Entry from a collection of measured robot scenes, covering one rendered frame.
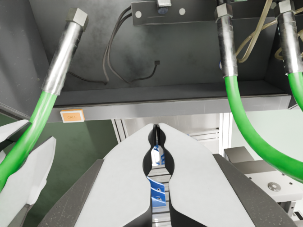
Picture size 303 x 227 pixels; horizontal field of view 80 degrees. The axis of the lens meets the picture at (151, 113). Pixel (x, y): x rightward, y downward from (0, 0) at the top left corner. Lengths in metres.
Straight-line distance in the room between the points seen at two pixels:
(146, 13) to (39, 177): 0.30
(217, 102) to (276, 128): 1.50
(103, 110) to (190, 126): 0.98
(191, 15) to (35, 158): 0.32
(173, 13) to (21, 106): 0.37
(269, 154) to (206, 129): 1.24
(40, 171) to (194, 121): 1.24
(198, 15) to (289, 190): 0.55
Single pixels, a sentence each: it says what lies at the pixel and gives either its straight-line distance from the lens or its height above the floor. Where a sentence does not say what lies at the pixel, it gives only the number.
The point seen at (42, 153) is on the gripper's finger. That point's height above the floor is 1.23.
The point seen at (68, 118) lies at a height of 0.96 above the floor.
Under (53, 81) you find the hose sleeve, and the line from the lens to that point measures 0.21.
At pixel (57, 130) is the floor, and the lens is 1.80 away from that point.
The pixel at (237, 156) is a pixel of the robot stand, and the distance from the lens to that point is 0.83.
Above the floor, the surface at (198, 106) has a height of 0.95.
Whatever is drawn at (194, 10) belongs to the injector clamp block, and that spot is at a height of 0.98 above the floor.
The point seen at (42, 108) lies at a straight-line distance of 0.21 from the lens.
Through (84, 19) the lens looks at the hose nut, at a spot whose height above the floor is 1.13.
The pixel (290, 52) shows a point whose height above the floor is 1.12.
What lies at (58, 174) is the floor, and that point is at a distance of 2.14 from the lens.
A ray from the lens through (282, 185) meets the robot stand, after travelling 0.72.
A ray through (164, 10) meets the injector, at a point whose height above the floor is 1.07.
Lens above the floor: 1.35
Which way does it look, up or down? 63 degrees down
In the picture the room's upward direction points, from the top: 179 degrees clockwise
